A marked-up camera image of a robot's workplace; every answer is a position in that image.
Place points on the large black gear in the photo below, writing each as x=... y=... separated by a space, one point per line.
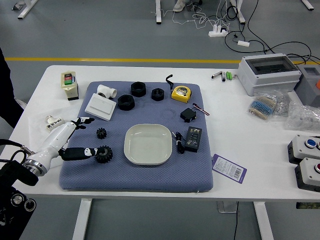
x=105 y=155

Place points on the white wall switch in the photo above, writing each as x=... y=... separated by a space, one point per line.
x=100 y=107

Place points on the grey shoe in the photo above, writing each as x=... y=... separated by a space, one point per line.
x=178 y=5

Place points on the small black hex nut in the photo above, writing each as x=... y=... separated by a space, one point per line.
x=154 y=96

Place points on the grey electrical enclosure box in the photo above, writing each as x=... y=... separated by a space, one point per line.
x=270 y=77

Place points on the green battery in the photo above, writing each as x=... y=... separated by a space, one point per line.
x=230 y=75
x=227 y=75

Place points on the white background table leg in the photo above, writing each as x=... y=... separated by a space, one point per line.
x=240 y=12
x=158 y=12
x=308 y=4
x=26 y=8

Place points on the bag of blue resistors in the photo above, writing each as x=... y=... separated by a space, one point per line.
x=261 y=106

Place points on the white table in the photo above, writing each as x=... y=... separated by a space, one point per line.
x=237 y=140

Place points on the large black hex nut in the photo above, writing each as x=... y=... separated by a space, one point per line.
x=135 y=92
x=122 y=104

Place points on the red-button control box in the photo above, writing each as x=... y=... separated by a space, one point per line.
x=308 y=175

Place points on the purple paper tag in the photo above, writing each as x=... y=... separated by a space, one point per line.
x=228 y=165

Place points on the black and white stick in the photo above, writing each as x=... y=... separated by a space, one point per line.
x=223 y=77

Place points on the person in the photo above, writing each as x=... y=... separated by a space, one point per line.
x=7 y=95

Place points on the clear bag of components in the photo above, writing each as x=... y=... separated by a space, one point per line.
x=282 y=105

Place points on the beige push-button switch box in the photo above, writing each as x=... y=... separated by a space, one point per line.
x=70 y=87

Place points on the yellow tape measure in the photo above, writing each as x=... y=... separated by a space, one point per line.
x=181 y=93

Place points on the white power adapter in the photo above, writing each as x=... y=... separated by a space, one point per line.
x=243 y=43

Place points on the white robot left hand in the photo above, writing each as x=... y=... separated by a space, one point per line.
x=58 y=137

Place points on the clear bubble wrap bag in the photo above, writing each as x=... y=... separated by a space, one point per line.
x=303 y=116

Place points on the grey box with orange button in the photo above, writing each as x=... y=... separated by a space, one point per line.
x=308 y=92

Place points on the white pipe tee fitting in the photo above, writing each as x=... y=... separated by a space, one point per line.
x=106 y=90

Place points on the white labelled small fitting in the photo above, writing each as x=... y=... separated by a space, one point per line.
x=55 y=123

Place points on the clear plastic bag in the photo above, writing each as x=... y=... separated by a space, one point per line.
x=37 y=140

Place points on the white power strip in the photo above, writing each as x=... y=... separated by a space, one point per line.
x=217 y=32

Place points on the blue-grey cushion mat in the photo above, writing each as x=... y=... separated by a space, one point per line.
x=150 y=175

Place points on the grey under-table control box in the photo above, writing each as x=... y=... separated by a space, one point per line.
x=227 y=207

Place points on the white square plate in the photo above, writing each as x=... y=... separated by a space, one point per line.
x=147 y=143

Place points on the black digital display meter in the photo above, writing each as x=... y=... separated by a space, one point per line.
x=193 y=138

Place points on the blue-button control box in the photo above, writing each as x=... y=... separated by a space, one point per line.
x=303 y=150

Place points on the small black gear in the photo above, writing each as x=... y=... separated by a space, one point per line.
x=101 y=133

